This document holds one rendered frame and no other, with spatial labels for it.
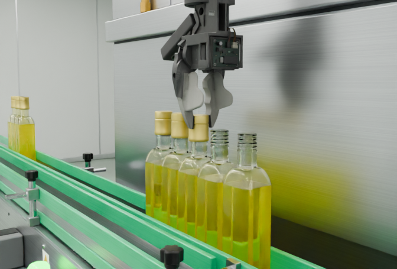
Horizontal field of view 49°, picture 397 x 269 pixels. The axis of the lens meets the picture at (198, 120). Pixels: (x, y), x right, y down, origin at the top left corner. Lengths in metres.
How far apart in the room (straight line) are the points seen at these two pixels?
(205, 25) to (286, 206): 0.33
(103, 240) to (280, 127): 0.36
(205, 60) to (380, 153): 0.28
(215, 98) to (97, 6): 6.41
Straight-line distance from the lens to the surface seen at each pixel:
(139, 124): 1.23
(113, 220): 0.93
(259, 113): 0.81
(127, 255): 0.72
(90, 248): 0.87
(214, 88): 0.75
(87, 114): 6.95
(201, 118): 0.73
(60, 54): 6.81
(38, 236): 1.10
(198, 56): 0.70
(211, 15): 0.69
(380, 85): 0.66
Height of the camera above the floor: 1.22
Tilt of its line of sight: 5 degrees down
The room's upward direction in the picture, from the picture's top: straight up
